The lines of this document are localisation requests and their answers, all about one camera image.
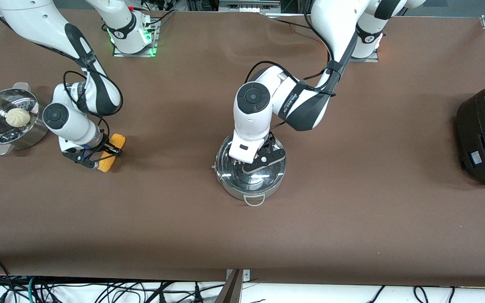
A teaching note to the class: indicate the perforated steel steamer insert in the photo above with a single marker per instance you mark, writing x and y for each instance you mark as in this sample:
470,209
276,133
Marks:
25,103

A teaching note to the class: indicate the white steamed bun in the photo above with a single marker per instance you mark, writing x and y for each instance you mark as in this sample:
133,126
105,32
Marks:
18,117

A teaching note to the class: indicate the silver table bracket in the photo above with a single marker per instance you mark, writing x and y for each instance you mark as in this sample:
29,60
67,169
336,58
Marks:
246,274

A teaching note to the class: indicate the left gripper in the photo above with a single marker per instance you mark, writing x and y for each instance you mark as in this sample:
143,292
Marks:
272,138

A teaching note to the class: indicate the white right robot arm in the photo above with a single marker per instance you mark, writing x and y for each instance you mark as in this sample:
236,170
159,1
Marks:
36,25

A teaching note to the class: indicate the right arm steel base plate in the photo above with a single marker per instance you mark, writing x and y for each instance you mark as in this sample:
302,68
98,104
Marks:
135,54

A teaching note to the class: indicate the yellow corn cob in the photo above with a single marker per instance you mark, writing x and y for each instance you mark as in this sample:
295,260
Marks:
107,164

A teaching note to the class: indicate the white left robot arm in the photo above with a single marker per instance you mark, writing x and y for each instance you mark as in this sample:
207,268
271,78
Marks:
335,25

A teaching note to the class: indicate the steel cooking pot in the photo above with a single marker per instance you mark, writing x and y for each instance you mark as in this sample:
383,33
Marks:
234,191

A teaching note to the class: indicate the dark brown stand post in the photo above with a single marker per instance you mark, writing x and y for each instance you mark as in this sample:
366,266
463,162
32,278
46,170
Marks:
230,290

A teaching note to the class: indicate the left arm steel base plate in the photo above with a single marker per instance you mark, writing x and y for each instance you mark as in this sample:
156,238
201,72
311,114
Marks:
373,59

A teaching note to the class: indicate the grey metal control box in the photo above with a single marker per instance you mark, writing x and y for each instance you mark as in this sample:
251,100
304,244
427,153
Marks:
246,6

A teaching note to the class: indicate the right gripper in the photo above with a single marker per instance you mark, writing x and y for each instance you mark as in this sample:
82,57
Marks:
108,145

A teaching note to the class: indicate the glass pot lid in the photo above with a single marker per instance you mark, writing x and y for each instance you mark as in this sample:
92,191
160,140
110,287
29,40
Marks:
242,179

